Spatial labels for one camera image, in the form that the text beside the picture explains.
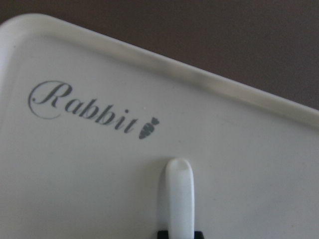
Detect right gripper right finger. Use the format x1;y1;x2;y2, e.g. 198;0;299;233
194;231;205;239

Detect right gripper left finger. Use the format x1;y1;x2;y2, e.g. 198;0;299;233
157;231;169;239

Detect white ceramic spoon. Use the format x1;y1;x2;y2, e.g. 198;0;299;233
164;158;195;239

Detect cream rabbit tray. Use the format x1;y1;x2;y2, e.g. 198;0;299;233
0;14;319;239

